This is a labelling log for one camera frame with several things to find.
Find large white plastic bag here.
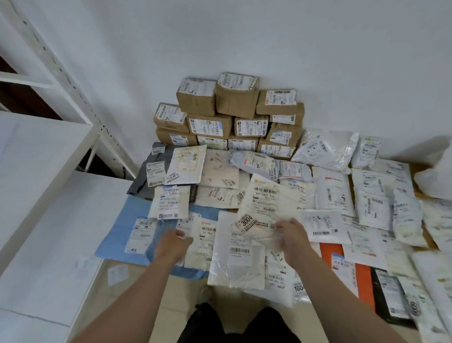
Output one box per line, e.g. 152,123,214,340
413,141,452,201

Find person's right forearm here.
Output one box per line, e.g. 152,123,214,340
293,247,407,343

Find glossy white pouch small label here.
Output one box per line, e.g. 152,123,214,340
351,169,396,198

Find person's black trousers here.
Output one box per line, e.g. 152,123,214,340
176,302,301,343

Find small white pouch tagged corner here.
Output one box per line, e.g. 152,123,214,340
397,275,449,343

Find blue plastic mailer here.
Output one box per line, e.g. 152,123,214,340
145,204,221,280

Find white printed label sticker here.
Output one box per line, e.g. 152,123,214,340
70,256,100,277

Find person's left hand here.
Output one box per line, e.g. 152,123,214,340
154,229,194,266

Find orange mailer envelope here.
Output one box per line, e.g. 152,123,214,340
319,243,376,311

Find cream pouch blue edged label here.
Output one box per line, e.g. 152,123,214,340
420,199,452,248

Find white padded packet red strip label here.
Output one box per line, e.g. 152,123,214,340
342,219,388,271

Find person's grey shoe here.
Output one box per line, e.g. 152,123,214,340
197,286,214,308

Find white metal shelf rack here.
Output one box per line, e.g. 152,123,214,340
0,0,138,343

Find black bubble mailer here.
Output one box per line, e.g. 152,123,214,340
371,268,416,327

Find INS BAHA cardboard box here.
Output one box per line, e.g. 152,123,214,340
155,127,198,147

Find white mailer red square logo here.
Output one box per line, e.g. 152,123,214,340
312,166,355,217

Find light blue-grey soft parcel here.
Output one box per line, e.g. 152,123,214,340
229,149,282,183

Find grey poly mailer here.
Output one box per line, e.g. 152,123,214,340
127,142,198,204

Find small clear pouch yellow logo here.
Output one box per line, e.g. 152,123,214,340
351,136,384,169

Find white pouch yellow framed label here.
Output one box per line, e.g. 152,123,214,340
164,145,207,186

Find long white pouch yellow logo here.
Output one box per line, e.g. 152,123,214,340
411,251,452,333

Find cream mailer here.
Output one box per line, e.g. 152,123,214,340
200,149,241,188

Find person's right hand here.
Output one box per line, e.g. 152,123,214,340
275,218,313,269

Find wooden table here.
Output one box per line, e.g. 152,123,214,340
95,141,452,343

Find white pouch wide barcode label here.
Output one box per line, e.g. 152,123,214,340
148,185,191,221

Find white bubble packet barcode label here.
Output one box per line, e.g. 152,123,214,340
296,209,352,245

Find white pouch long label strip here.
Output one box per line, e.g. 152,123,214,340
293,272,312,304

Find tall brown box double label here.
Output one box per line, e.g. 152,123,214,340
197,135,228,151

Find small white pouch square label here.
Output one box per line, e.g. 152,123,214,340
279,178,317,210

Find brown box large label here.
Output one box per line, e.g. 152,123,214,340
153,103,190,133

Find brown box white barcode label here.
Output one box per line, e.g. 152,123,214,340
256,89,305,115

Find puffy clear white parcel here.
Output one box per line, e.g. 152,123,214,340
291,128,360,174

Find large white pouch orange logo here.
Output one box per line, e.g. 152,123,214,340
231,173,311,248

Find person's left forearm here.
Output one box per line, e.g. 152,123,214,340
70,258,177,343

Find stack of cardboard boxes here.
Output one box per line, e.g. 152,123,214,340
176,72,305,147

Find white paper label slip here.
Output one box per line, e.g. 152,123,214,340
107,265,129,287

